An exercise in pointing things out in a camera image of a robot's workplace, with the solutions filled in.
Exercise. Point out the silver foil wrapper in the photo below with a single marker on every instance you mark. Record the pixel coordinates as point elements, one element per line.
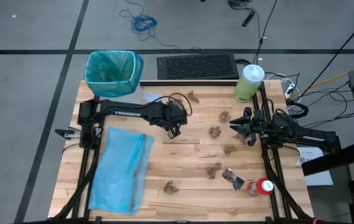
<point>233,179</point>

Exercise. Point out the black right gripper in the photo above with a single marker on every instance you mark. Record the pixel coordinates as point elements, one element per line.
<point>254,126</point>

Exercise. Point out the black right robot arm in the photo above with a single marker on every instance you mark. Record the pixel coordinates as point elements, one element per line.
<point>315,137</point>

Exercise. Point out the green wipes canister white lid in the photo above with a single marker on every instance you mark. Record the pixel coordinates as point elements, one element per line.
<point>248,85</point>

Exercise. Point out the black perforated computer case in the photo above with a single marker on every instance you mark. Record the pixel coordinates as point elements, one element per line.
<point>195,67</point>

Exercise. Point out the white power strip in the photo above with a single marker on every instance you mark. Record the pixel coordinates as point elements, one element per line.
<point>289,91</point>

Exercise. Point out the black power strip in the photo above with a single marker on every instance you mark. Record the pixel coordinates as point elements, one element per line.
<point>248,18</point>

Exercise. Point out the torn white printed paper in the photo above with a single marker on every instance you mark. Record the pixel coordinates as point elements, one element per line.
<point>151,97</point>

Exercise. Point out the black furniture beam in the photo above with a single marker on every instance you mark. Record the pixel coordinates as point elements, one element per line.
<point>335,158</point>

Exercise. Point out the white printed paper sheet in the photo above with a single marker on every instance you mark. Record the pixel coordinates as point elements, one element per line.
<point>312,154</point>

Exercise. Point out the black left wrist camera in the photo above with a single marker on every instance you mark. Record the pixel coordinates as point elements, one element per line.
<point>173,133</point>

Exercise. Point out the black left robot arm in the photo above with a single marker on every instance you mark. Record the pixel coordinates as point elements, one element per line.
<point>127,112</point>

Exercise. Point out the black silver table clamp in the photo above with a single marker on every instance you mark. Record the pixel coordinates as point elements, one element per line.
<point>66,133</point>

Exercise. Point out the blue plastic trash bag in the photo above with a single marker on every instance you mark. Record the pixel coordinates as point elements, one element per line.
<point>120,171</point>

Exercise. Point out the brown paper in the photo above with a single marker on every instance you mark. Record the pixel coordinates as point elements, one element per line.
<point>241,137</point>
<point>170,187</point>
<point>225,116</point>
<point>177,100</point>
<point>229,149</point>
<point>214,132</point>
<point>193,96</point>
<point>213,170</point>

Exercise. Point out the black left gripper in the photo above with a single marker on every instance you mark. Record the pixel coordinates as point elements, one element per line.
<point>169,115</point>

